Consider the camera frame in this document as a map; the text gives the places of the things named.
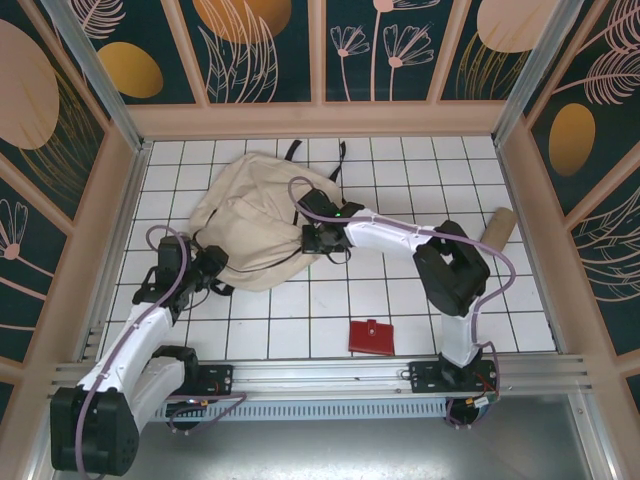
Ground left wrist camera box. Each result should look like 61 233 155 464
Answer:
156 236 190 275

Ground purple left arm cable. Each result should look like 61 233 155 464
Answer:
74 225 250 474

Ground red leather wallet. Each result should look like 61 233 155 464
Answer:
348 318 396 357

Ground wall panel small orange oval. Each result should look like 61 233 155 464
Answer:
74 0 200 107

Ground beige canvas backpack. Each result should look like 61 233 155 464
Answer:
188 138 350 297

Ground wall panel large pink circle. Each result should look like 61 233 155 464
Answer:
0 0 110 229

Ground wall panel pink flower stems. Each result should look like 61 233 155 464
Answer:
0 162 70 364

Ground wall panel two pink flowers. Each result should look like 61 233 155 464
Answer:
323 0 437 104

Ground wall panel orange circle feathers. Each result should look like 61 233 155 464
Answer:
178 0 315 106

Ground slotted grey cable duct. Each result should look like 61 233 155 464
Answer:
144 402 451 422

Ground aluminium side rail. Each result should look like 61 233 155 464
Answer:
493 139 574 357
74 142 154 362

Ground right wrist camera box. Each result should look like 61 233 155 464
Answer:
298 189 342 222

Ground wall panel orange oval fern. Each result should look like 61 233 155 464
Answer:
522 0 640 219

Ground brown cardboard tube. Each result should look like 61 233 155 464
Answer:
482 207 519 246

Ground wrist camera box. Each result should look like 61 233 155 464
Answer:
298 189 342 222
156 236 190 275

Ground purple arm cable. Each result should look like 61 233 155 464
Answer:
288 175 517 431
74 225 250 474

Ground wall panel pink circle gold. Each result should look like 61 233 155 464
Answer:
438 0 549 103

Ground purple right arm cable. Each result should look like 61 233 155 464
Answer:
288 175 517 431

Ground aluminium frame post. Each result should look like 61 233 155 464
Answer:
492 0 601 147
38 0 154 157
22 397 57 480
569 394 619 480

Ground grey metal base plate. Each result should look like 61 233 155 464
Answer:
134 419 601 480

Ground long aluminium base rail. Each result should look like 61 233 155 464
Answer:
47 353 594 404

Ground wall panel pink fern leaves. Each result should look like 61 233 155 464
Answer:
567 182 640 357

